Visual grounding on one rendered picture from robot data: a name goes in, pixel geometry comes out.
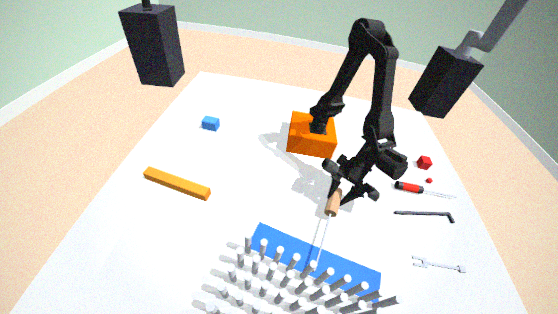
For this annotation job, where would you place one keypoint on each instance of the blue tape strip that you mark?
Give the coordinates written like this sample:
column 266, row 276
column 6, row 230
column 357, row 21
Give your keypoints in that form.
column 308, row 252

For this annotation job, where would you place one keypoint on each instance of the red-handled screwdriver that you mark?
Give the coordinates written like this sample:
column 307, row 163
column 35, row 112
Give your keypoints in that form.
column 414, row 188

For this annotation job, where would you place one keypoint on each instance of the small blue block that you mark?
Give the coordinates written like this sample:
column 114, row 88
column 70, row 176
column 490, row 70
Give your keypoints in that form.
column 210, row 123

